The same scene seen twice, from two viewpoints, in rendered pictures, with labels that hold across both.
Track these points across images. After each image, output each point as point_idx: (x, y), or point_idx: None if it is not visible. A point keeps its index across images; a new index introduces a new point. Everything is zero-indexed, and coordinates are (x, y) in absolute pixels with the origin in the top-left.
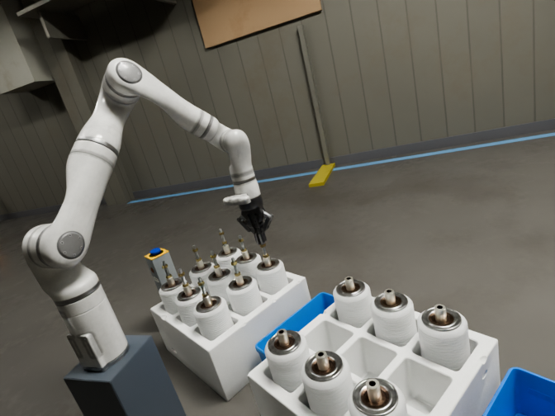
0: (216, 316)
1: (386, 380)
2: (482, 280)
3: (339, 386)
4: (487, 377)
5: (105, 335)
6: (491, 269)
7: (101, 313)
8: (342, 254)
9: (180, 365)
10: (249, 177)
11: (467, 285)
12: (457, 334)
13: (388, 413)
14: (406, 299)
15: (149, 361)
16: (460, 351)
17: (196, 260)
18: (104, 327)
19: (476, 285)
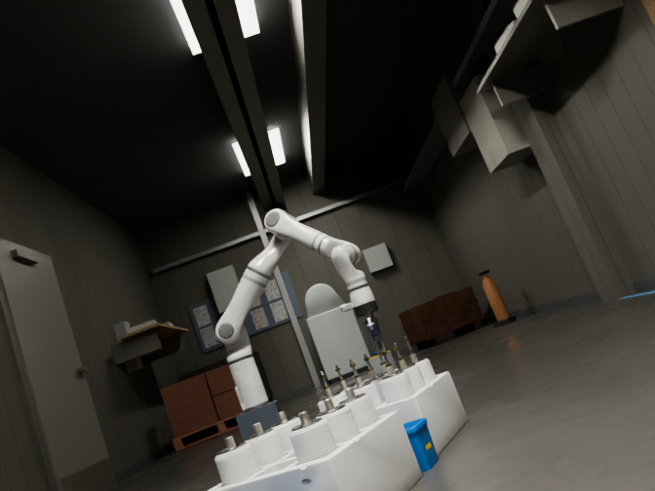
0: (324, 406)
1: (247, 445)
2: (589, 460)
3: None
4: (313, 488)
5: (244, 390)
6: (628, 451)
7: (243, 375)
8: (588, 397)
9: None
10: (352, 286)
11: (566, 460)
12: (291, 434)
13: (218, 454)
14: (332, 410)
15: (268, 419)
16: (297, 452)
17: (380, 363)
18: (244, 385)
19: (571, 463)
